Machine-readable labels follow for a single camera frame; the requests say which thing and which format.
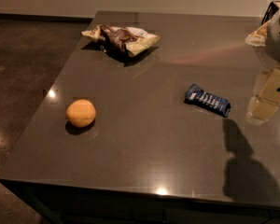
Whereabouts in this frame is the yellow snack bag at edge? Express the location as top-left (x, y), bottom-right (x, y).
top-left (245, 21), bottom-right (271, 47)

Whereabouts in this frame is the orange fruit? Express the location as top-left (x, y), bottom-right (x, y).
top-left (65, 99), bottom-right (96, 128)

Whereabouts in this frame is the crumpled brown chip bag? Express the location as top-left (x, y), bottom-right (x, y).
top-left (81, 24), bottom-right (160, 58)

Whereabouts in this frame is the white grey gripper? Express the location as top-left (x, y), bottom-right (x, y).
top-left (246, 8), bottom-right (280, 122)

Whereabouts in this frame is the blue rxbar blueberry wrapper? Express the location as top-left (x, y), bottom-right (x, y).
top-left (185, 84), bottom-right (231, 118)

